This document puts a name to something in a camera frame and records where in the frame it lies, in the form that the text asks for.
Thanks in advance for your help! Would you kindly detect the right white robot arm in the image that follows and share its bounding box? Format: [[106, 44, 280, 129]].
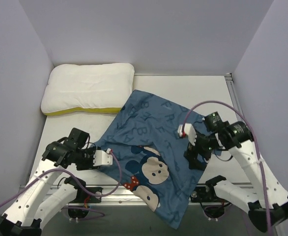
[[177, 112, 288, 233]]

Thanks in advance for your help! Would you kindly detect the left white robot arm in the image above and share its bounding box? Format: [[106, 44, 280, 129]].
[[0, 128, 112, 236]]

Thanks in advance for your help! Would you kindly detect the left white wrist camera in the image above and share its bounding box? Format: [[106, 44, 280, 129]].
[[93, 148, 113, 167]]

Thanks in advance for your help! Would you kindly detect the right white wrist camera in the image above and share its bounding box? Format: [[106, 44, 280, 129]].
[[177, 123, 197, 146]]

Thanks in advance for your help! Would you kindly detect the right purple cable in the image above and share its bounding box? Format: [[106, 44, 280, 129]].
[[183, 100, 274, 236]]

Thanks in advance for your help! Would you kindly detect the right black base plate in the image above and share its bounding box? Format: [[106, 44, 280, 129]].
[[190, 185, 228, 204]]

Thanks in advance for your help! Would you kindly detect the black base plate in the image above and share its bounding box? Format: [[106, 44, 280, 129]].
[[71, 187, 103, 204], [190, 185, 228, 204]]

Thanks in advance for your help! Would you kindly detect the blue cartoon print pillowcase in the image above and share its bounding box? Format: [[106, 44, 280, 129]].
[[92, 89, 207, 227]]

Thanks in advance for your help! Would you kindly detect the white pillow with yellow edge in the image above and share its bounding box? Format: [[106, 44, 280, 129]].
[[41, 63, 135, 116]]

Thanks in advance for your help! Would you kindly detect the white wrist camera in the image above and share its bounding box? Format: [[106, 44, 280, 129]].
[[93, 148, 113, 167], [177, 123, 197, 146]]

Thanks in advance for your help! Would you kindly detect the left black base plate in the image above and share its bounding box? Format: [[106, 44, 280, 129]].
[[71, 187, 103, 204]]

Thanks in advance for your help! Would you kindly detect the aluminium front rail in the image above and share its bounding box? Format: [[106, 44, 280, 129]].
[[18, 183, 255, 207]]

